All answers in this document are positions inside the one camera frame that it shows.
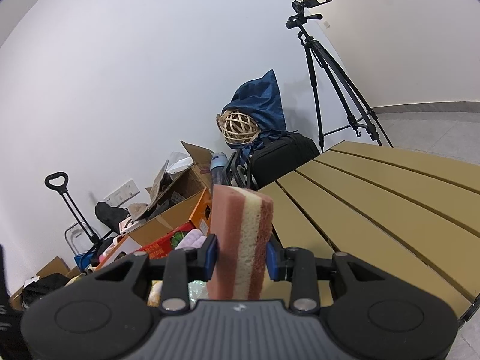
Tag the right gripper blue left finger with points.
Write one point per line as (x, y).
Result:
(208, 255)

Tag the pink yellow layered sponge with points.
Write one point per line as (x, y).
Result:
(242, 223)

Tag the tan slatted folding table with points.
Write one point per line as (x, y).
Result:
(412, 215)

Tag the woven rattan ball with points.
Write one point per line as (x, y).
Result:
(237, 128)

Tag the clear plastic bag wad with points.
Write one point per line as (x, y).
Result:
(197, 291)

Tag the red cardboard box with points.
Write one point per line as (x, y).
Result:
(176, 239)

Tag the black backpack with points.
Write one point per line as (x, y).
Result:
(258, 168)

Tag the black trolley handle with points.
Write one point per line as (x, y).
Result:
(58, 182)

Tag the black bag by wall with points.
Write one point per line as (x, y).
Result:
(110, 216)

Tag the open brown cardboard box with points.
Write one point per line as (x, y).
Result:
(185, 184)

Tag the black camera tripod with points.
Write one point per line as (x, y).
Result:
(359, 114)

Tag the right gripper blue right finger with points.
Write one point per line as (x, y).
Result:
(275, 261)

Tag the white wall power strip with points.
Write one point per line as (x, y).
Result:
(120, 196)

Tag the dark blue fabric bag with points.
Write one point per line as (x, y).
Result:
(261, 99)

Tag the lavender fluffy towel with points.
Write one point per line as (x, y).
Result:
(193, 239)

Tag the large cardboard boxes with clothes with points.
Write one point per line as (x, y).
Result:
(54, 275)

